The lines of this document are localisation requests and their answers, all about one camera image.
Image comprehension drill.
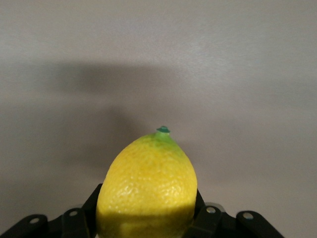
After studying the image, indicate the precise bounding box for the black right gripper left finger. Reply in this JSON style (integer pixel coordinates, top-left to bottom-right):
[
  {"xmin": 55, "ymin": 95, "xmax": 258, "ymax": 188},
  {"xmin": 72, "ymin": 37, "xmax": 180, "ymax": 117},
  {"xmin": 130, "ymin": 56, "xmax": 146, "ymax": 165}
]
[{"xmin": 0, "ymin": 182, "xmax": 103, "ymax": 238}]

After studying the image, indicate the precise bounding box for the yellow lemon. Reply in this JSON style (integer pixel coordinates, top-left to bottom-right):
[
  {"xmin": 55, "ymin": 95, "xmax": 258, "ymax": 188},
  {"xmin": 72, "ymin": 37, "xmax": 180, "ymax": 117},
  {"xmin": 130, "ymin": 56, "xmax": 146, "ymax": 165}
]
[{"xmin": 96, "ymin": 125, "xmax": 199, "ymax": 238}]

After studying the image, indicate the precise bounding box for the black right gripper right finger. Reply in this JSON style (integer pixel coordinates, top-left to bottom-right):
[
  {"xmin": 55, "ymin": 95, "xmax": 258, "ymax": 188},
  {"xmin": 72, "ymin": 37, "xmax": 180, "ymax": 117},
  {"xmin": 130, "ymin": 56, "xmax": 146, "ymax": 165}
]
[{"xmin": 190, "ymin": 188, "xmax": 283, "ymax": 238}]

